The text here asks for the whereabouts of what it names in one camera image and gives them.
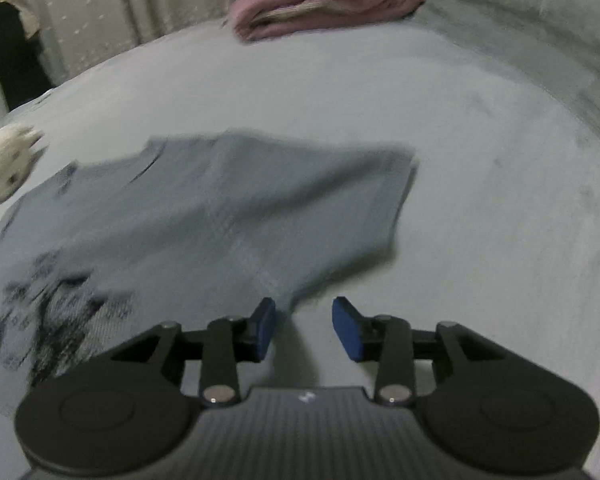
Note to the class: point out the white plush toy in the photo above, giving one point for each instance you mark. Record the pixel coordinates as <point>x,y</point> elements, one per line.
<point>5,160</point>

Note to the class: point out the dark cloth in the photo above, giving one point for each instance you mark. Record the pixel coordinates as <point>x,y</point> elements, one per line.
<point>15,60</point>

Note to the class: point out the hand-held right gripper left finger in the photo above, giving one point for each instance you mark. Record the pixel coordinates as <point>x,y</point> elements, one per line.
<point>265,331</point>

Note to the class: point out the pale dotted curtain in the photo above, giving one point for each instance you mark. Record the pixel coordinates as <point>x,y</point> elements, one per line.
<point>105,0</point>

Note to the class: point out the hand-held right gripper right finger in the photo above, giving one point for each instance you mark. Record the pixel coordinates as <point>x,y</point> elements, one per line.
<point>347,332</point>

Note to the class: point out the grey bed sheet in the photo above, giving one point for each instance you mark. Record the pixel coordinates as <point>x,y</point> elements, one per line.
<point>330,100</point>

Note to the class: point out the grey knit sweater black print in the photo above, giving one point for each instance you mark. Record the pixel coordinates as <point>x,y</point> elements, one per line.
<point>205,210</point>

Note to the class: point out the grey quilted bedspread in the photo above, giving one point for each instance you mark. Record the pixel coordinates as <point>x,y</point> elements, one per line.
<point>555,25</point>

